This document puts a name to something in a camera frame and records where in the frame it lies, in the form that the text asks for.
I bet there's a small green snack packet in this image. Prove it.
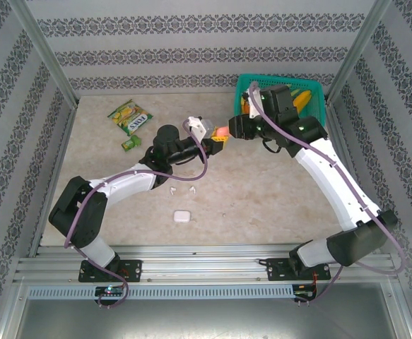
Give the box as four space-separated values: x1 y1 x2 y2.
120 136 142 153

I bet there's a teal plastic basket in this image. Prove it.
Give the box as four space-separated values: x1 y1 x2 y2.
234 73 326 131

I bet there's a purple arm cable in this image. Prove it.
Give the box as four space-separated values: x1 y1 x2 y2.
247 81 408 308
64 119 208 311

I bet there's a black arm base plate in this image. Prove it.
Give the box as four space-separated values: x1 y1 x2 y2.
266 257 330 283
78 259 143 284

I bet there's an aluminium rail beam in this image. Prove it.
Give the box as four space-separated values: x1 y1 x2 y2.
12 242 400 284

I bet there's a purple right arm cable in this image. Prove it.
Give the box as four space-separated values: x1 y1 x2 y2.
247 81 408 308

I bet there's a slotted grey cable duct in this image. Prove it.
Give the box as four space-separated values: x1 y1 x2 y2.
26 285 295 301

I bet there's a white earbud charging case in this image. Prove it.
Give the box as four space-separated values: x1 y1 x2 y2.
172 210 192 224

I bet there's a small circuit board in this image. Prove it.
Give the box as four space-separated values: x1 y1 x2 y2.
293 287 319 302
95 286 126 298

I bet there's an aluminium frame post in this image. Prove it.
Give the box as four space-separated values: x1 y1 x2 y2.
8 0 80 107
325 0 394 104

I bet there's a grey metal sheet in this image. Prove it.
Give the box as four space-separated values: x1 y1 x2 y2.
0 282 412 339

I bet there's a large yellow banana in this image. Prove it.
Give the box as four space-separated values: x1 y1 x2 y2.
293 90 313 112

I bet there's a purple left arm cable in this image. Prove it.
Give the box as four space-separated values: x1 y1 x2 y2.
64 119 208 311

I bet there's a green Fox's candy bag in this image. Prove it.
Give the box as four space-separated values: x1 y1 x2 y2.
107 99 155 137

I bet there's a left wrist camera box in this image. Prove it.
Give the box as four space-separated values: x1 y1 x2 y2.
187 116 217 143

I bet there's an aluminium side rail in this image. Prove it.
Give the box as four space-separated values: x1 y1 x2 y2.
28 102 81 258
326 101 382 254

